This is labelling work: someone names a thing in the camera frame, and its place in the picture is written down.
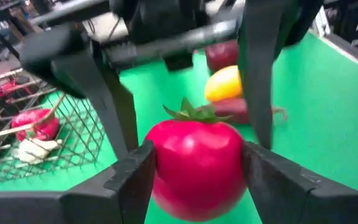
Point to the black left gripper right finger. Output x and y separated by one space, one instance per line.
284 193

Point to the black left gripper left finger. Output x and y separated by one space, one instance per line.
126 189

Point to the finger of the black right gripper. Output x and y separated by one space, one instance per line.
259 62
73 62

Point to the yellow-orange round fruit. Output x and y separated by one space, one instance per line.
222 84

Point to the purple sweet potato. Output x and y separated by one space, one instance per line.
232 109

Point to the red bell pepper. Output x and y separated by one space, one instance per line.
26 118

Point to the red tomato with green calyx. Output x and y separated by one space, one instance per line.
194 161

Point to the white garlic bulb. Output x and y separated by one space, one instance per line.
33 151

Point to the dark red round fruit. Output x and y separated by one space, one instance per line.
222 56

